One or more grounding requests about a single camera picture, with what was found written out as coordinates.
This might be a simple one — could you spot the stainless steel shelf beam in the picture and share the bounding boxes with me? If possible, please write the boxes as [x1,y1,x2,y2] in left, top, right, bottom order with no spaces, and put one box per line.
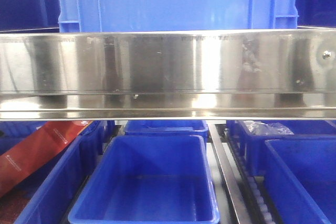
[1,28,335,121]

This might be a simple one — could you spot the blue centre rear bin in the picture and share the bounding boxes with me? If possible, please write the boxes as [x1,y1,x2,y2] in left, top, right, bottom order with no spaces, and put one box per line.
[124,120,208,143]

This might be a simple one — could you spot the roller track strip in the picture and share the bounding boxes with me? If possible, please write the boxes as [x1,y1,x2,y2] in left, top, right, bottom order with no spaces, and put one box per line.
[223,128,283,223]

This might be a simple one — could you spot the blue left front bin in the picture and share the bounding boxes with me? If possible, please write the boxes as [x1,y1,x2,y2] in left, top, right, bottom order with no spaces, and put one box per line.
[1,121,114,223]

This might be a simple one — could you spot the red packaging pouch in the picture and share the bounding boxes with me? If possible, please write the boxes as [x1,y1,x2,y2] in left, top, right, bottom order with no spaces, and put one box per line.
[1,120,92,197]

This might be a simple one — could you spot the blue right front bin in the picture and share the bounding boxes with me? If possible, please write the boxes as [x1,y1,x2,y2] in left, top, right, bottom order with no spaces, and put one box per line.
[264,137,335,223]

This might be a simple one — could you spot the blue bin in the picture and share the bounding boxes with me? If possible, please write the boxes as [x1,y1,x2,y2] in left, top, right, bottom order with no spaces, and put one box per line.
[68,135,220,223]
[226,120,335,176]
[1,121,114,223]
[124,120,208,143]
[264,137,335,223]

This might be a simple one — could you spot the clear plastic bag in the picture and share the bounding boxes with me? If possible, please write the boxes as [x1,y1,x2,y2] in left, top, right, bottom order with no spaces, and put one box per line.
[243,120,294,135]

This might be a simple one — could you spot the blue right rear bin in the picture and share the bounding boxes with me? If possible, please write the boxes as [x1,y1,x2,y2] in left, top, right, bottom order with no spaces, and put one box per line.
[226,120,335,176]

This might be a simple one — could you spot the steel shelf divider rail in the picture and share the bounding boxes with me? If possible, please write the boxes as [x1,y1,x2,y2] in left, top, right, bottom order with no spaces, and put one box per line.
[209,124,252,223]

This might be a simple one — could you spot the large blue crate upper shelf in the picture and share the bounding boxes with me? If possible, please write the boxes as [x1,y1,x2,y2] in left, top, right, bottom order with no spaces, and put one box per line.
[58,0,298,33]

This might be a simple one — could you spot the blue centre front bin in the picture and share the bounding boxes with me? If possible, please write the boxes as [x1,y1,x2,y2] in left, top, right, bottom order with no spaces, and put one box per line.
[68,135,220,223]

